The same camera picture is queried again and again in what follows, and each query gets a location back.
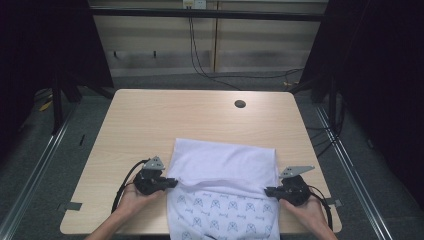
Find hand-held gripper black cable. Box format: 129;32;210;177
307;184;335;232
110;158;150;215

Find right hand-held gripper black cable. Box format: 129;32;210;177
307;184;335;232

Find white printed garment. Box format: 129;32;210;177
166;137;282;240

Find black hanging power cable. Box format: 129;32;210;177
187;8;305;91

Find white wall socket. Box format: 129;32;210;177
182;0;208;10

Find black metal crossbar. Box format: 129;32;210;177
89;7;330;23

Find person's right hand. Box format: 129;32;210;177
279;194;330;232

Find grey tape strip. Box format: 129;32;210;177
57;201;83;212
325;197;344;208

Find dark curtain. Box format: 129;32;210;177
0;0;115;161
299;0;424;203

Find black metal stand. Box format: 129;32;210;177
49;70;84;136
289;75;342;132

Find yellow floor object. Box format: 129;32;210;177
38;99;54;113

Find left hand-held gripper black cable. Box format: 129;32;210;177
110;158;150;215

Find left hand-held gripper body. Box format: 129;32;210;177
132;155;168;197

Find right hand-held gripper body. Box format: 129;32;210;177
275;164;316;207

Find aluminium floor rail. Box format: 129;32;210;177
0;102;80;240
314;104;395;240

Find person's left hand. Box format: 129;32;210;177
115;182;167;218

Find black floor cables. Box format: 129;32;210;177
305;95;346;159

